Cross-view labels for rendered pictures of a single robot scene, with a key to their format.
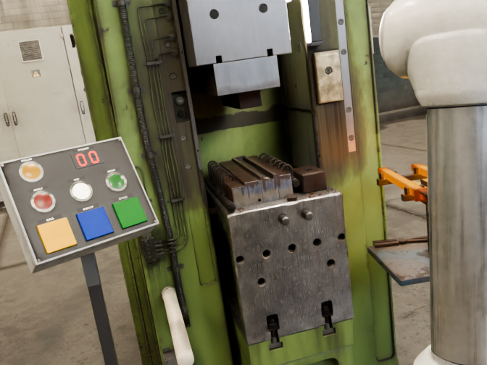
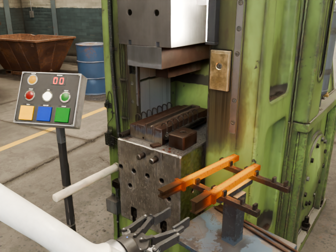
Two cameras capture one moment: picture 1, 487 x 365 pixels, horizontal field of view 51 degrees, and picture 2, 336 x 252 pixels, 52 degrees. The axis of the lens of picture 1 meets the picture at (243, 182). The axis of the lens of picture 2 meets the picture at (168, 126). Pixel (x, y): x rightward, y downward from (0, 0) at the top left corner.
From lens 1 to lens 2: 1.44 m
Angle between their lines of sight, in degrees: 47
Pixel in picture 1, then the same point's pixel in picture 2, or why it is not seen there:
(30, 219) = (20, 101)
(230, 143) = (200, 95)
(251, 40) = (148, 34)
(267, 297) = (132, 196)
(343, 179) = (221, 150)
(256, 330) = (125, 210)
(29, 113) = not seen: hidden behind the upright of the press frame
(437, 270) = not seen: outside the picture
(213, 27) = (128, 20)
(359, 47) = (252, 53)
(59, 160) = (46, 77)
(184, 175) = (130, 105)
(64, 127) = not seen: hidden behind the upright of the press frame
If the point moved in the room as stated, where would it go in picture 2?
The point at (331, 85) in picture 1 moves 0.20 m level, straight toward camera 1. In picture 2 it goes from (219, 77) to (180, 82)
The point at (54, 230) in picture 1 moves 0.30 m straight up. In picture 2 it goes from (26, 110) to (17, 51)
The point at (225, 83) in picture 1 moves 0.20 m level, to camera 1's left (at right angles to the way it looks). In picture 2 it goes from (132, 58) to (108, 54)
